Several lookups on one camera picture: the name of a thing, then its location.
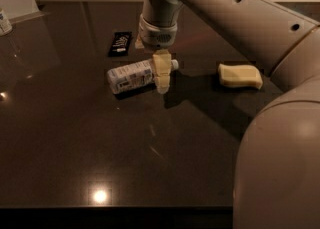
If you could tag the black snack bar wrapper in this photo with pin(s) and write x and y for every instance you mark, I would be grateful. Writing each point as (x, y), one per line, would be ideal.
(120, 44)

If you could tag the blue plastic water bottle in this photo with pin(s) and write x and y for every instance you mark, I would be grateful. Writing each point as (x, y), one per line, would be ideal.
(134, 76)

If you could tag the white container at left edge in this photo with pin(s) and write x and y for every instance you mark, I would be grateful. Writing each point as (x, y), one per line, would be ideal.
(5, 25)

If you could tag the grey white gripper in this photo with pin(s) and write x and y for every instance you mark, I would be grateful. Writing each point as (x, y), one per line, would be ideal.
(156, 35)

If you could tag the yellow sponge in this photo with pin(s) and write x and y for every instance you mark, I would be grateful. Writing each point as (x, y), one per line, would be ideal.
(237, 76)

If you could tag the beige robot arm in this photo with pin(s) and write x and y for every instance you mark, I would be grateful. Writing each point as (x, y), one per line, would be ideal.
(277, 173)

